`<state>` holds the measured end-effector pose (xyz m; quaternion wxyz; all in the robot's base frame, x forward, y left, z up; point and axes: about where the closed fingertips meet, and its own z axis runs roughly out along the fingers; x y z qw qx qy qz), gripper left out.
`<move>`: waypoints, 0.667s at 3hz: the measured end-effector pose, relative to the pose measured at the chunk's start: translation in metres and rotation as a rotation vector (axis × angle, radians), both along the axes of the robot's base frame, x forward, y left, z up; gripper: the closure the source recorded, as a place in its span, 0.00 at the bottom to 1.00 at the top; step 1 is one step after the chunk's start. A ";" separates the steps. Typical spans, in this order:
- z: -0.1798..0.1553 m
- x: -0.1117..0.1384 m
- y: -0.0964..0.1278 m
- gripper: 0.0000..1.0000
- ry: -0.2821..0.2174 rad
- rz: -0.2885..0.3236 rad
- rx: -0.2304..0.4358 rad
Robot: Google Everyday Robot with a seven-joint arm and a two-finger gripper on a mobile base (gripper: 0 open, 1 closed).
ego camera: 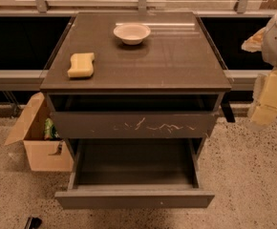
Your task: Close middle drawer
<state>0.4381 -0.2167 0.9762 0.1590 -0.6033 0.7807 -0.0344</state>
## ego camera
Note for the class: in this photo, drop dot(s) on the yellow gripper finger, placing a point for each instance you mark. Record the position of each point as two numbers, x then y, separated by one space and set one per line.
254 42

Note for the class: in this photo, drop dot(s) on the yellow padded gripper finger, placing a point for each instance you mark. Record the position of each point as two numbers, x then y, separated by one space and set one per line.
263 110

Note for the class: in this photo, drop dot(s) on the grey drawer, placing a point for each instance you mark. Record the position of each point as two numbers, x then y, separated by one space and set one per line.
135 173
133 125

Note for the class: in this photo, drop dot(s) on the dark grey drawer cabinet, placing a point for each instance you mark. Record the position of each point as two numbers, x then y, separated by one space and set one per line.
173 70

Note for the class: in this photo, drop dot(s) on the white ceramic bowl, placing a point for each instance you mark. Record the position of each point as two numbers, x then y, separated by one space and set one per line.
132 33

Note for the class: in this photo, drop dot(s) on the yellow sponge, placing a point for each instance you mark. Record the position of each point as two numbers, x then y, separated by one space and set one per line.
81 65

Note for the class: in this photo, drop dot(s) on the green snack bag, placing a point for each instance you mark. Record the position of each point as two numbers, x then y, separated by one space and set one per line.
50 131

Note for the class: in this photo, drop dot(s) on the open cardboard box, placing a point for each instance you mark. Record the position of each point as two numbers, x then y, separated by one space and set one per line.
44 155

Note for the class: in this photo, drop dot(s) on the black object on floor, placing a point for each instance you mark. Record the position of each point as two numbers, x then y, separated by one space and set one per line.
33 223

